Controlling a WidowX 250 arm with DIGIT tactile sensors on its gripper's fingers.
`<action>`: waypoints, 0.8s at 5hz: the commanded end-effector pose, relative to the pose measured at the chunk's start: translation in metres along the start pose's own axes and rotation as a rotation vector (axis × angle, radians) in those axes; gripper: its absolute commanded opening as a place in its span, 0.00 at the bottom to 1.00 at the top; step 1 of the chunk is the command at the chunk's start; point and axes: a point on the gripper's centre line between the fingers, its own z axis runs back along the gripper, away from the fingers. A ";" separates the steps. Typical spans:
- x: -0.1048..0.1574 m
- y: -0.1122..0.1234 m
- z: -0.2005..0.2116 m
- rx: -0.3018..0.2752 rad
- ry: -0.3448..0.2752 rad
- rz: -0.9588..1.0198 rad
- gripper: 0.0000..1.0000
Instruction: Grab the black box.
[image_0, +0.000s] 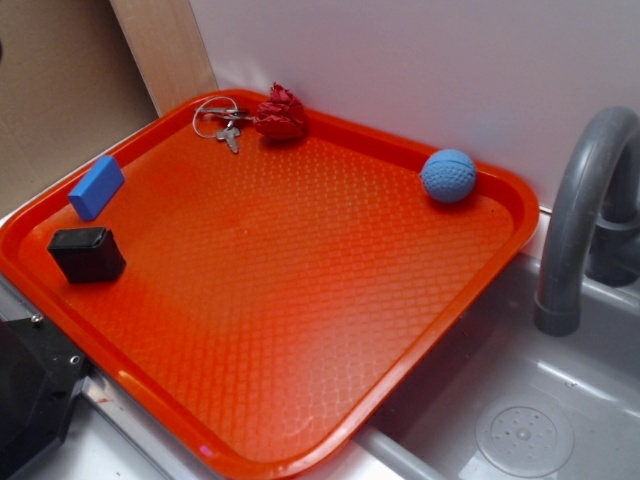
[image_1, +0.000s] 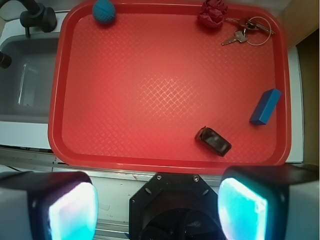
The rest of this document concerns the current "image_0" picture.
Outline blue rectangular block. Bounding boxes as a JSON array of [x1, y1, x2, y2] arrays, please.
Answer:
[[67, 155, 125, 221]]

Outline grey plastic sink basin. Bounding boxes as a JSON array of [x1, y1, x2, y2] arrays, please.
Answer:
[[349, 252, 640, 480]]

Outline blue textured ball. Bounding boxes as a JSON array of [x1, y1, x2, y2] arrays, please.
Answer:
[[419, 149, 477, 203]]

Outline silver keys on ring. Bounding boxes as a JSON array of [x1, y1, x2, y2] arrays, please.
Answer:
[[191, 95, 252, 155]]

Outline grey toy faucet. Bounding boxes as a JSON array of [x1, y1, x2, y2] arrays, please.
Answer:
[[535, 106, 639, 336]]

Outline light wooden board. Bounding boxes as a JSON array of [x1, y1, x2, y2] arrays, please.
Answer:
[[110, 0, 218, 115]]

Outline round grey sink drain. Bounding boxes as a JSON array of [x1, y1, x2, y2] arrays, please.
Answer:
[[475, 395, 574, 479]]

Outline red crumpled cloth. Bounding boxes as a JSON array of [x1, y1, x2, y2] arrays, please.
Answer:
[[253, 82, 306, 141]]

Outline orange plastic tray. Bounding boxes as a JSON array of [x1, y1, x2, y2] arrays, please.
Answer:
[[1, 100, 539, 479]]

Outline black box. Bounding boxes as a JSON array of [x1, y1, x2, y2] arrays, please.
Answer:
[[47, 227, 126, 284]]

